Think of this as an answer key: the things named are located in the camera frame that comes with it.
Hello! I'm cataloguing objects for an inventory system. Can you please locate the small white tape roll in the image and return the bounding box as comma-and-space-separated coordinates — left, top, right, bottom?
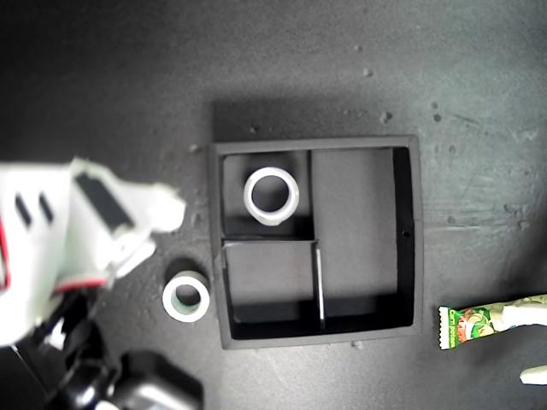
162, 269, 211, 324

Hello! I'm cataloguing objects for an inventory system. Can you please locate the black tray with wells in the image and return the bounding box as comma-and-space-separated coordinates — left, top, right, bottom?
208, 134, 425, 352

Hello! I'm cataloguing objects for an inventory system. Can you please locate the green printed snack bar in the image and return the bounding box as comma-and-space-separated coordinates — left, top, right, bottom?
438, 293, 547, 351

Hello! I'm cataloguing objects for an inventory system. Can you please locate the large white tape roll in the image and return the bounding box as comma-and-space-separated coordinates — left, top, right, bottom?
243, 166, 300, 227

